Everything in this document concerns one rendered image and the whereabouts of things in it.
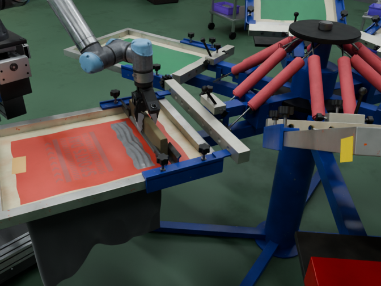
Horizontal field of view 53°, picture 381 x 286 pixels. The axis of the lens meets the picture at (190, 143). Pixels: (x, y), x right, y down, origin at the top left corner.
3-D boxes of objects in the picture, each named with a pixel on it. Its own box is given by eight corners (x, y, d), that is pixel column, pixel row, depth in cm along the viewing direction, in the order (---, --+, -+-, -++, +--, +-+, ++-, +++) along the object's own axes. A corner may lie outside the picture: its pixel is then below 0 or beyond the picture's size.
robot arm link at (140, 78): (156, 71, 143) (135, 75, 140) (156, 83, 145) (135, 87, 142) (148, 64, 148) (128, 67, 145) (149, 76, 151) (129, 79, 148)
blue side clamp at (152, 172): (147, 193, 132) (145, 177, 129) (142, 185, 136) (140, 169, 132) (222, 172, 144) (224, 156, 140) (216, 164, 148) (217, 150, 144)
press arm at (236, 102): (208, 122, 165) (209, 112, 162) (202, 116, 169) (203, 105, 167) (243, 114, 171) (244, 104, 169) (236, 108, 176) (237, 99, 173)
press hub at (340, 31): (272, 273, 220) (322, 41, 147) (235, 226, 250) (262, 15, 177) (325, 250, 236) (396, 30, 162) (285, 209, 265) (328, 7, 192)
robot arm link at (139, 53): (138, 35, 143) (157, 40, 139) (140, 63, 149) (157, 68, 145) (124, 41, 137) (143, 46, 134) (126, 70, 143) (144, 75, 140)
